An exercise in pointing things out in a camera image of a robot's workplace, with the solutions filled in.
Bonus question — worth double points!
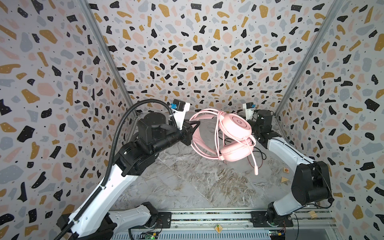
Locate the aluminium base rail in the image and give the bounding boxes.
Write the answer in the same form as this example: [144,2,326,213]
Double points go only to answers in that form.
[108,208,342,240]

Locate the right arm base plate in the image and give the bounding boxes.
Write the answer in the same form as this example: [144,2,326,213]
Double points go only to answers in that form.
[250,211,294,228]

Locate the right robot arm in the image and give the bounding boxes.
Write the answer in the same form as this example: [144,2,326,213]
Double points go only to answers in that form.
[247,110,334,226]

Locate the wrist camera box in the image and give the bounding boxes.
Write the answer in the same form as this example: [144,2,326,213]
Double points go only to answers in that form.
[171,99,191,131]
[243,102,256,121]

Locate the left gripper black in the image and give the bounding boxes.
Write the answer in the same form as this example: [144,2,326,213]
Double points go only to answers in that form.
[153,118,202,157]

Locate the black corrugated cable hose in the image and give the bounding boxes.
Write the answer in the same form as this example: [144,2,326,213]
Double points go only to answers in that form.
[53,98,178,240]

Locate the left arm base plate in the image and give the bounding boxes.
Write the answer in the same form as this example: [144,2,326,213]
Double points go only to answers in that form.
[149,212,172,229]

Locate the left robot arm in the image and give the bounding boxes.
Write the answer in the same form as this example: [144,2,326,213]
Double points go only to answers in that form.
[56,111,200,240]

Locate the wooden triangle block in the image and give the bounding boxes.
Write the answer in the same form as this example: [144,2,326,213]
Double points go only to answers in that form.
[281,177,289,183]

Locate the pink headphones with cable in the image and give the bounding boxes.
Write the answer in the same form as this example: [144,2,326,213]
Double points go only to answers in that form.
[190,109,259,176]

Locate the green circuit board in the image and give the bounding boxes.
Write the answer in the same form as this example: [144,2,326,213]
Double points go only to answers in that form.
[140,232,159,240]

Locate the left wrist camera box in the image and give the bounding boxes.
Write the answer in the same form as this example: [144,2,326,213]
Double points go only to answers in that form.
[171,99,191,131]

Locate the wooden block on rail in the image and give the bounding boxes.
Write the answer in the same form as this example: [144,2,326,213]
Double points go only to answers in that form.
[308,211,318,219]

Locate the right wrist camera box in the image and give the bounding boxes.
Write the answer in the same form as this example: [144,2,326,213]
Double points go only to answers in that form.
[243,102,256,121]

